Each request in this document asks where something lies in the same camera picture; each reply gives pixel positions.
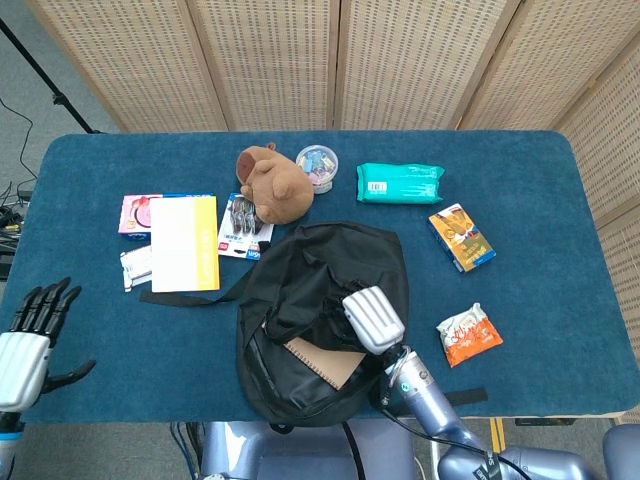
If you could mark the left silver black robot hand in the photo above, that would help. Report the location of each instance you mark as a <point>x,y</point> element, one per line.
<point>22,365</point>

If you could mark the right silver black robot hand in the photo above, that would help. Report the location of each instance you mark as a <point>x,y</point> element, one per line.
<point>372,315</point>

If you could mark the brown kraft spiral notebook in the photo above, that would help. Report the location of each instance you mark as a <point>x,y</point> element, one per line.
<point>330,362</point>

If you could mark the black fabric backpack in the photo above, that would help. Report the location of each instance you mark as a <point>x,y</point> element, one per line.
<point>300,280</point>

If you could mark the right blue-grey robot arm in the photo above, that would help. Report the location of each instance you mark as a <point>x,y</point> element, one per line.
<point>430,400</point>

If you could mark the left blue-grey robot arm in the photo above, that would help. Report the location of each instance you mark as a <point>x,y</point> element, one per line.
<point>7,440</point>

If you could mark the orange white snack bag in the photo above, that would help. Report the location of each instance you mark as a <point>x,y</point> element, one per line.
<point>467,337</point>

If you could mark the orange yellow blue box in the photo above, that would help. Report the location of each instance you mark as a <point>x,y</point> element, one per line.
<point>462,237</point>

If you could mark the blue felt table cover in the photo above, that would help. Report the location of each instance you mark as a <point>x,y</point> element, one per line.
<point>150,350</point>

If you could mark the teal wet wipes pack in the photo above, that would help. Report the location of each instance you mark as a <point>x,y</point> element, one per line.
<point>400,182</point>

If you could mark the small white packet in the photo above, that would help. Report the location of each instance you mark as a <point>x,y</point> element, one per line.
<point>136,265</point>

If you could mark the brown plush animal toy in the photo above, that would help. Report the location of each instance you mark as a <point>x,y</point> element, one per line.
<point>280,190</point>

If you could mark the binder clips blister card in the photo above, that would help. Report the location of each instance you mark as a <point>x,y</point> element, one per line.
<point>237,235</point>

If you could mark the clear round tub of clips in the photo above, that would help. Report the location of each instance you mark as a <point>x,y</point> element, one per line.
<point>317,165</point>

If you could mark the blue-grey robot torso base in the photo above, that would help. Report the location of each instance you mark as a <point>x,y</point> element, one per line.
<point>280,455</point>

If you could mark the pink blue cardboard box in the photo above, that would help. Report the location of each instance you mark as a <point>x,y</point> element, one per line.
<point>134,215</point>

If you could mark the white yellow booklet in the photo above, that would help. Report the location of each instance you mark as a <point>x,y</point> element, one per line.
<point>182,245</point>

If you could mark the woven folding screen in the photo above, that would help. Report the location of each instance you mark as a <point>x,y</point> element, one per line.
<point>275,60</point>

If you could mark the black tripod stand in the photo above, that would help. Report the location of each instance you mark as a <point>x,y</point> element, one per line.
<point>55,90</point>

